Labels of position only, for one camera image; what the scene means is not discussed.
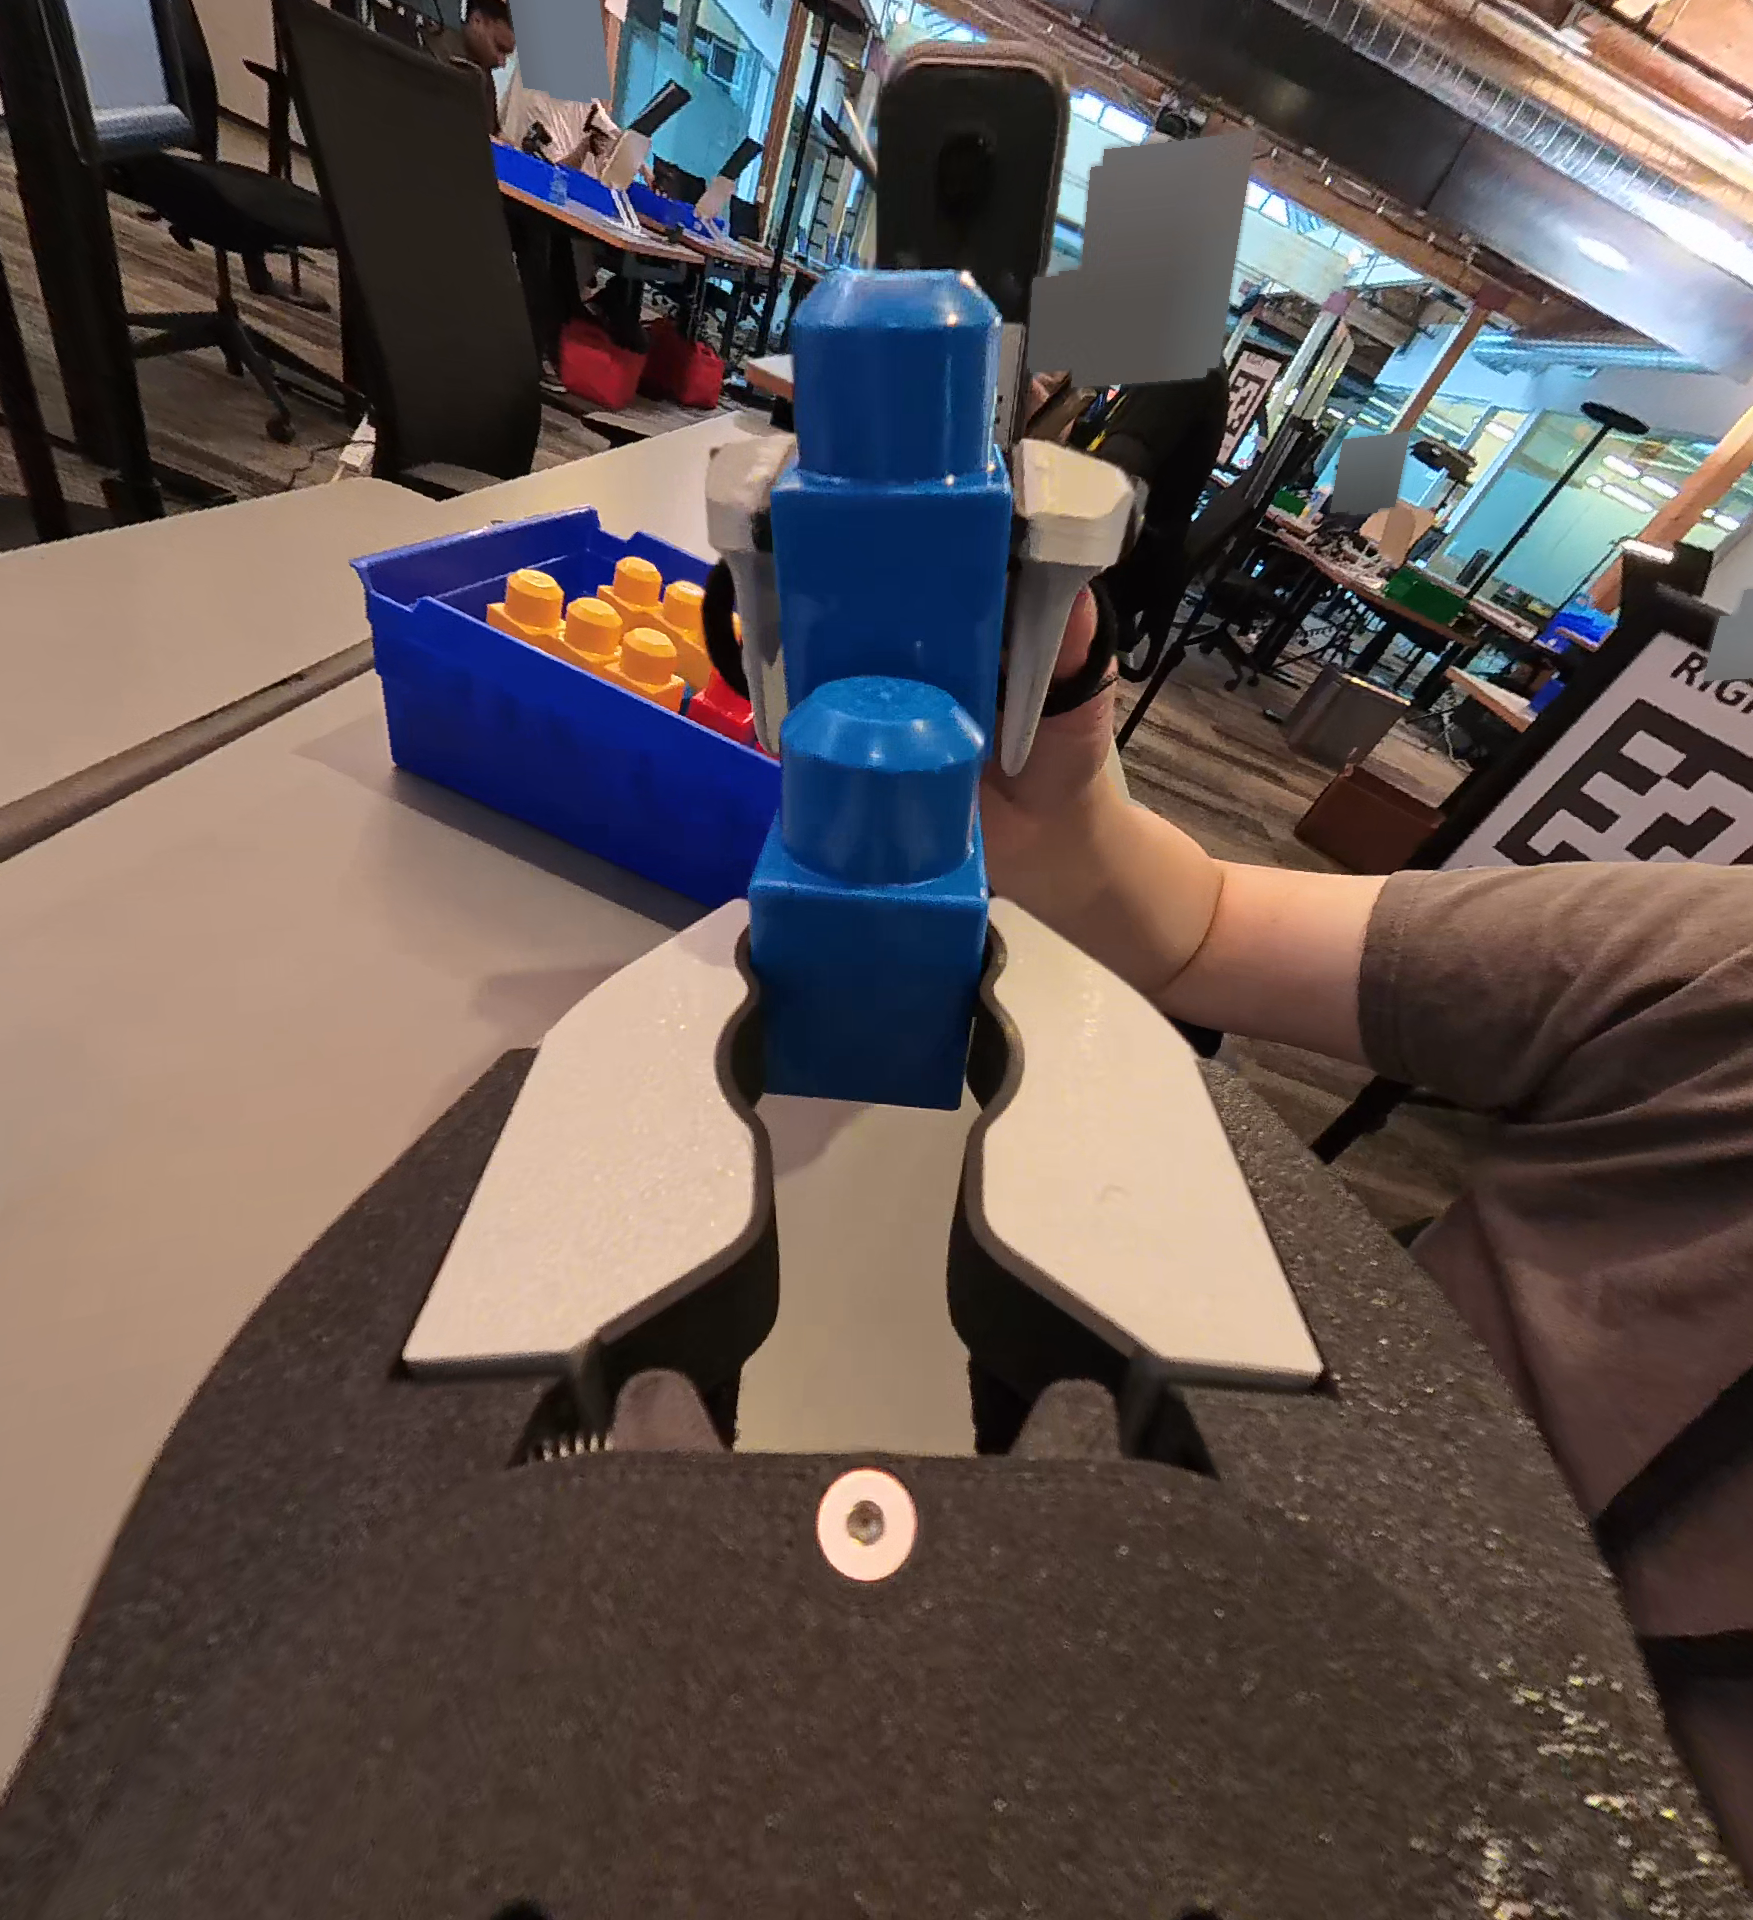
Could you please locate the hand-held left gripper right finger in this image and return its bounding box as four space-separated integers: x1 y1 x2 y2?
961 898 1328 1393

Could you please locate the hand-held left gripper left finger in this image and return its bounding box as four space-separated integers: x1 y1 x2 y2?
400 904 782 1393

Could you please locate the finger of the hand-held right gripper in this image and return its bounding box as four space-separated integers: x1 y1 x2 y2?
702 432 800 756
996 440 1151 779

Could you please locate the blue mega block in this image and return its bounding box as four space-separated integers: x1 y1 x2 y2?
745 675 993 1111
769 266 1016 759

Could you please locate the blue plastic bin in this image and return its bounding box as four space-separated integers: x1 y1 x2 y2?
348 505 791 910
489 138 697 229

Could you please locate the orange three-stud mega block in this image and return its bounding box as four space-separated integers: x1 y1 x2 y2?
596 555 716 684
486 566 689 713

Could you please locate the person's right hand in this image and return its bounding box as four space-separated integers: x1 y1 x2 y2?
979 592 1226 992

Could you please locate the red bag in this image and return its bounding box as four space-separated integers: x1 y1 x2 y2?
558 314 649 409
643 319 727 409

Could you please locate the grey trash can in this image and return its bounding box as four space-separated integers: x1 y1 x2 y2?
1284 667 1409 765

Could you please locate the brown cardboard box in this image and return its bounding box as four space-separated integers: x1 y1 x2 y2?
1293 762 1449 874

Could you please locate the black office chair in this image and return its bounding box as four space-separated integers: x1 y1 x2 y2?
42 0 367 444
273 0 545 496

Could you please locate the black floor lamp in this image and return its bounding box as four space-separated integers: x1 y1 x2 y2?
1468 402 1650 601

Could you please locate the black framed marker sign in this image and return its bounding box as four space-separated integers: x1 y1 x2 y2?
1438 546 1753 874

